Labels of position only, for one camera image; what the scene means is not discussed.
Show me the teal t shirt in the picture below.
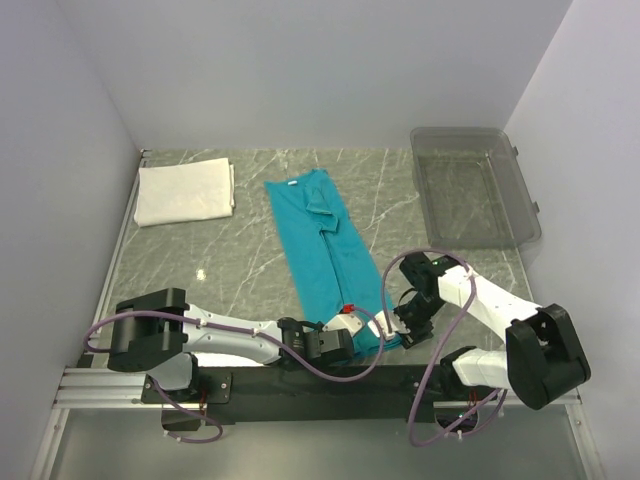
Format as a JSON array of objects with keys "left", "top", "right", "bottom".
[{"left": 263, "top": 168, "right": 403, "bottom": 359}]

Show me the clear plastic bin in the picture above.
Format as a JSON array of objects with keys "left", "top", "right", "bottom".
[{"left": 410, "top": 127, "right": 541, "bottom": 250}]

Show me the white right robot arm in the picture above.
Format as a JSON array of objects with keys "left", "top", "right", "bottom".
[{"left": 394, "top": 252, "right": 591, "bottom": 410}]

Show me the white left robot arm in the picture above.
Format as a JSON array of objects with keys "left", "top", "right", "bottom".
[{"left": 107, "top": 288, "right": 355, "bottom": 392}]

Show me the black base crossbar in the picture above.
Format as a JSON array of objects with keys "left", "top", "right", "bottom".
[{"left": 139, "top": 363, "right": 501, "bottom": 427}]

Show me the folded white t shirt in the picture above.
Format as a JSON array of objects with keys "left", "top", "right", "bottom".
[{"left": 134, "top": 158, "right": 235, "bottom": 227}]

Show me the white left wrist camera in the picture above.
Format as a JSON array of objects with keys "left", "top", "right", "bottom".
[{"left": 322, "top": 304, "right": 367, "bottom": 337}]

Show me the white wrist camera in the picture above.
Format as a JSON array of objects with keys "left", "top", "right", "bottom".
[
  {"left": 322, "top": 304, "right": 367, "bottom": 337},
  {"left": 367, "top": 311, "right": 406, "bottom": 342}
]

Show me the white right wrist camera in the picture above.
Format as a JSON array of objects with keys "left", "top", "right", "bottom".
[{"left": 367, "top": 311, "right": 406, "bottom": 342}]

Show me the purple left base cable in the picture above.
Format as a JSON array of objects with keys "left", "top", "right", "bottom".
[{"left": 149, "top": 377, "right": 224, "bottom": 443}]

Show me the aluminium frame rail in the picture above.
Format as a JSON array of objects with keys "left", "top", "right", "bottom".
[{"left": 52, "top": 363, "right": 584, "bottom": 409}]

